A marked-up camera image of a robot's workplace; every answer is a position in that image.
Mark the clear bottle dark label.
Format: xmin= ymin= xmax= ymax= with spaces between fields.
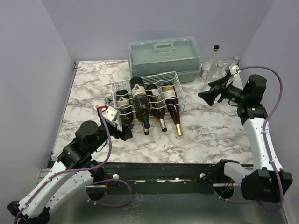
xmin=202 ymin=62 xmax=224 ymax=91

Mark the clear bottle cream label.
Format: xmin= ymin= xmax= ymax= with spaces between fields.
xmin=199 ymin=44 xmax=220 ymax=80

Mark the dark wine bottle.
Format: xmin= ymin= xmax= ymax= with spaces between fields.
xmin=129 ymin=77 xmax=150 ymax=129
xmin=116 ymin=89 xmax=133 ymax=124

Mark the clear bottle silver cap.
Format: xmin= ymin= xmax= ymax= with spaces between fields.
xmin=223 ymin=55 xmax=240 ymax=70

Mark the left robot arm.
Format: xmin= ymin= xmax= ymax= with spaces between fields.
xmin=7 ymin=121 xmax=133 ymax=224

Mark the dark bottle lower middle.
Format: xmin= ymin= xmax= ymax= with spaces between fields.
xmin=142 ymin=123 xmax=150 ymax=135

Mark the dark bottle silver neck lower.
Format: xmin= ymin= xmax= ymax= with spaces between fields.
xmin=146 ymin=84 xmax=167 ymax=132

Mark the red wine bottle gold cap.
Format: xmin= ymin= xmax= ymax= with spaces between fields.
xmin=162 ymin=82 xmax=183 ymax=136

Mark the green plastic toolbox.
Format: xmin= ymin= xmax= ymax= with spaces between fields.
xmin=128 ymin=36 xmax=202 ymax=83

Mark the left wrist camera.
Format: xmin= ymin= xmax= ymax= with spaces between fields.
xmin=97 ymin=105 xmax=120 ymax=123

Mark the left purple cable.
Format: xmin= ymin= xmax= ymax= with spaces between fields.
xmin=14 ymin=108 xmax=133 ymax=224

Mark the white wire wine rack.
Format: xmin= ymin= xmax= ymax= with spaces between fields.
xmin=111 ymin=71 xmax=186 ymax=116

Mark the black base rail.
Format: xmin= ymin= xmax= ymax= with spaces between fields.
xmin=39 ymin=161 xmax=257 ymax=196

